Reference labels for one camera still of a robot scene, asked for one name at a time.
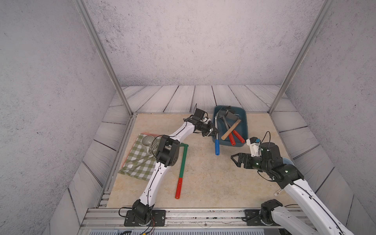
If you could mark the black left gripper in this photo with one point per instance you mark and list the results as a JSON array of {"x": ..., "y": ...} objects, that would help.
[{"x": 210, "y": 129}]

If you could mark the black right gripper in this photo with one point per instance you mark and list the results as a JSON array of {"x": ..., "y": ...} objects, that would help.
[{"x": 242, "y": 155}]

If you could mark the grey hoe red grip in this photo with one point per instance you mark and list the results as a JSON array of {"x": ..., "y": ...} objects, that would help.
[
  {"x": 228, "y": 108},
  {"x": 221, "y": 115}
]

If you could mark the steel hoe with blue grip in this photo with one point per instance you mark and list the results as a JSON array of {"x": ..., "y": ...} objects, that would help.
[{"x": 217, "y": 145}]

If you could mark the wooden handled hoe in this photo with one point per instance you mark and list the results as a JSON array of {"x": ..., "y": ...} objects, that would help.
[{"x": 232, "y": 130}]

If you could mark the green hoe with red grip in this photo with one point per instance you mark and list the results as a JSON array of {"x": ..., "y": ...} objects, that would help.
[{"x": 181, "y": 174}]

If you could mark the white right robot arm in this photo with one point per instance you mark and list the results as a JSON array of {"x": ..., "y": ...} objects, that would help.
[{"x": 289, "y": 178}]

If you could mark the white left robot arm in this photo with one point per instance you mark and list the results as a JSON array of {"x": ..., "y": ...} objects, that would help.
[{"x": 166, "y": 156}]

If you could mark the teal plastic storage box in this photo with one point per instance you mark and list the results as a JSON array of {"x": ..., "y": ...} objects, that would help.
[{"x": 242, "y": 128}]

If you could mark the light blue mug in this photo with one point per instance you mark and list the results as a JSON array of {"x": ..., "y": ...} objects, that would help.
[{"x": 287, "y": 161}]

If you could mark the grey ribbed glass cup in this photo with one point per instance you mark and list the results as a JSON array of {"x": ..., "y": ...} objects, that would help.
[{"x": 149, "y": 144}]

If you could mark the green white checkered cloth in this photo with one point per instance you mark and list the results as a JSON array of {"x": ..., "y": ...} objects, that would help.
[{"x": 140, "y": 164}]

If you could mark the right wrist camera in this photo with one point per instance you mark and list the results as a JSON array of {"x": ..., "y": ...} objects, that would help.
[{"x": 253, "y": 144}]

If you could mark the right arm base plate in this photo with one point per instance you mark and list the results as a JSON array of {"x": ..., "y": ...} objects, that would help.
[{"x": 252, "y": 216}]

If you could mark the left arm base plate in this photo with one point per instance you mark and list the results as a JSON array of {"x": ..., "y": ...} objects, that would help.
[{"x": 157, "y": 218}]

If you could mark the aluminium front rail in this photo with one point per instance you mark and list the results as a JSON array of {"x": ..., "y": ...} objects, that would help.
[{"x": 183, "y": 222}]

